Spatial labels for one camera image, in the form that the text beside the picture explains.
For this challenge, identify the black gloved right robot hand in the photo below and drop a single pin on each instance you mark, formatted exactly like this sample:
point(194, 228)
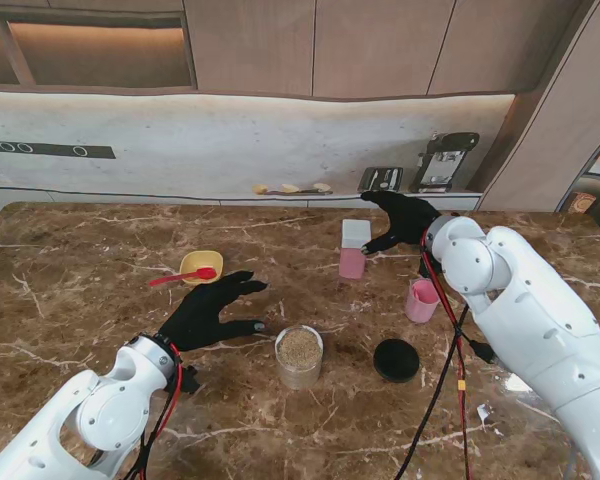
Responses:
point(407, 220)

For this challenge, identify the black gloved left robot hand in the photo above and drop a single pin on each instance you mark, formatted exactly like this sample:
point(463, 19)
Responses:
point(200, 317)

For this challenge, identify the red plastic measuring spoon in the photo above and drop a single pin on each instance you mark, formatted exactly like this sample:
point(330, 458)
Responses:
point(180, 277)

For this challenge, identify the pink container with white lid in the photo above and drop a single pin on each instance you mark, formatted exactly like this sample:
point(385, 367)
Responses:
point(352, 265)

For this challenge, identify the pink plastic measuring cup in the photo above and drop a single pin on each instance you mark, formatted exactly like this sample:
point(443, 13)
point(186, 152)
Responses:
point(421, 300)

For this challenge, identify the clear jar of grain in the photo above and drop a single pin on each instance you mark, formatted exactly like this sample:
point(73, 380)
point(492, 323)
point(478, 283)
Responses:
point(299, 352)

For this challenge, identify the black round jar lid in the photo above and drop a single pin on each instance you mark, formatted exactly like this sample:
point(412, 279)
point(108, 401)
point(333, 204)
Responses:
point(396, 360)

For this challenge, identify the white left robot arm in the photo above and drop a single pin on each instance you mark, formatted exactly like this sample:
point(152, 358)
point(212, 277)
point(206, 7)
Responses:
point(80, 415)

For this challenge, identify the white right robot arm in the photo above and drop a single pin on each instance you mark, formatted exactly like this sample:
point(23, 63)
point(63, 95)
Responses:
point(530, 310)

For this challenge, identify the black silver toaster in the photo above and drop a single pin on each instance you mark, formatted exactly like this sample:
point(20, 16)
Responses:
point(380, 177)

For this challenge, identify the yellow plastic bowl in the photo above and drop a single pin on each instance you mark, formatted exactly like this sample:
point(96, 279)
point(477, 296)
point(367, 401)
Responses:
point(200, 261)

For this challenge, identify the black espresso machine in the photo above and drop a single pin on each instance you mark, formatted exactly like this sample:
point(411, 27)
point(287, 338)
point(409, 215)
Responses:
point(442, 160)

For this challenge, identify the yellow fruit piece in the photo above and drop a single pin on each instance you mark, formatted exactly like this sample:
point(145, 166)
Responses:
point(322, 187)
point(260, 189)
point(290, 188)

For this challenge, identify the wooden cutting board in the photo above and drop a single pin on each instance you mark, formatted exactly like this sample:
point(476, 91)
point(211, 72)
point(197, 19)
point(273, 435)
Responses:
point(305, 191)

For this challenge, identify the tall wooden cabinet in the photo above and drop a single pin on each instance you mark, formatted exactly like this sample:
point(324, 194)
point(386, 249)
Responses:
point(540, 125)

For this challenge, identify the round wooden ornament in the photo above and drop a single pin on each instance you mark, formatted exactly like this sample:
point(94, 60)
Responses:
point(582, 202)

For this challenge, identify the lit open shelf niche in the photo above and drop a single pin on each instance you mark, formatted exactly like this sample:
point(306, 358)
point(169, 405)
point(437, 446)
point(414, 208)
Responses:
point(80, 50)

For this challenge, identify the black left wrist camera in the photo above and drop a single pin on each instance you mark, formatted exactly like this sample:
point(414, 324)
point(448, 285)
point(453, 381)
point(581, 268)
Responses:
point(189, 379)

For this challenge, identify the wooden wall cabinets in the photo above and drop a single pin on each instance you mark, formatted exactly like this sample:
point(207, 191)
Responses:
point(330, 45)

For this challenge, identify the black wall control panel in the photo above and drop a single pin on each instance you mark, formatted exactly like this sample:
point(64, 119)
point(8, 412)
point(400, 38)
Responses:
point(45, 150)

